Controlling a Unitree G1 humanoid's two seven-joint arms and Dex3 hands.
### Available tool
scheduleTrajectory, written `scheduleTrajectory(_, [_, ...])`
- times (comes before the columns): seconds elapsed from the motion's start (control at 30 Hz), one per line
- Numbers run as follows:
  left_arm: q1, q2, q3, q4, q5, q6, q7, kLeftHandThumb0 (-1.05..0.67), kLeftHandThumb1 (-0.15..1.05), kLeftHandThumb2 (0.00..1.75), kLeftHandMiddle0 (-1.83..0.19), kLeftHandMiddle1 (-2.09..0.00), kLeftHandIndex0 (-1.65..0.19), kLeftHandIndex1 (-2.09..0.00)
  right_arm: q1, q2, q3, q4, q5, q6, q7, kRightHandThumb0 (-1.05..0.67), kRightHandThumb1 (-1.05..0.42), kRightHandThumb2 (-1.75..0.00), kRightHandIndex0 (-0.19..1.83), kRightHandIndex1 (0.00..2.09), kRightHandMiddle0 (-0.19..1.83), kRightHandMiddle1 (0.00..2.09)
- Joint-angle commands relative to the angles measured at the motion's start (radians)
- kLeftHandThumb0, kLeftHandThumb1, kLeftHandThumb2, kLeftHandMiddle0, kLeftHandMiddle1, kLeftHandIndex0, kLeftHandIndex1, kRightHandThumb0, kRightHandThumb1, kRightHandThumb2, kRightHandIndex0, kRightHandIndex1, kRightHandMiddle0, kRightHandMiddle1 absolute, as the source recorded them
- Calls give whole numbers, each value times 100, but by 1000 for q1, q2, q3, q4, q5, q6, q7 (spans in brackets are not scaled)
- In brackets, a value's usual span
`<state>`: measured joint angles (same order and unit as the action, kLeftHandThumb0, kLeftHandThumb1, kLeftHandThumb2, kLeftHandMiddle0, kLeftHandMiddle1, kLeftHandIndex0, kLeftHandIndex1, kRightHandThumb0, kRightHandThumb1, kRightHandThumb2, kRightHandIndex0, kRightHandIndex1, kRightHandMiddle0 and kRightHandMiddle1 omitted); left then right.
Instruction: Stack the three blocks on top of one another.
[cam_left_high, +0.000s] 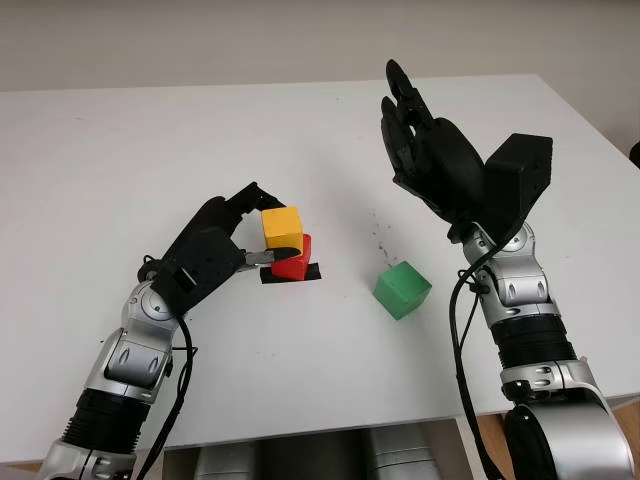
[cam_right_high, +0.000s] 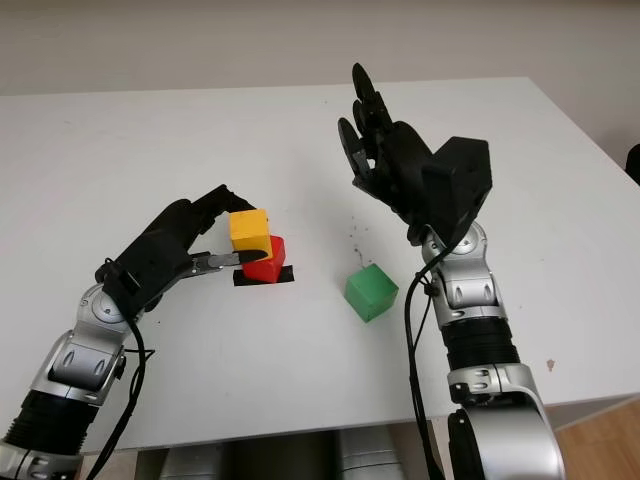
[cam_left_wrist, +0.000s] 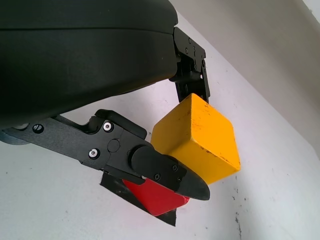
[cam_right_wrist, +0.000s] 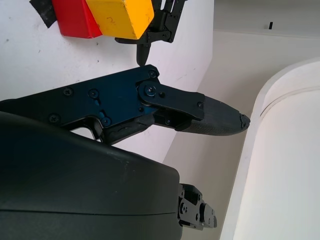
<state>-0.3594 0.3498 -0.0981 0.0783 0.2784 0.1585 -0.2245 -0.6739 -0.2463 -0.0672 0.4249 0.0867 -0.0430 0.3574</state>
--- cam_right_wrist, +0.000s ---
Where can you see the yellow wooden block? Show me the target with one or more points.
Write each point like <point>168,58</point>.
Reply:
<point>117,17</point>

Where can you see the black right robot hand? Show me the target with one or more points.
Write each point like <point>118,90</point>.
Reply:
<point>75,187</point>

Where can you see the red wooden block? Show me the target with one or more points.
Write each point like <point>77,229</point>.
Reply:
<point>72,17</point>

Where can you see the black tape strip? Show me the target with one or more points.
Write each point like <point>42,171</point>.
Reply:
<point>43,11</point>

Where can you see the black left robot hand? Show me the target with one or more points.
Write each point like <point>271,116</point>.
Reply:
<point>162,27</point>

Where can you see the white cylindrical column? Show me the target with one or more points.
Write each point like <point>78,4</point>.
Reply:
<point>282,150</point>

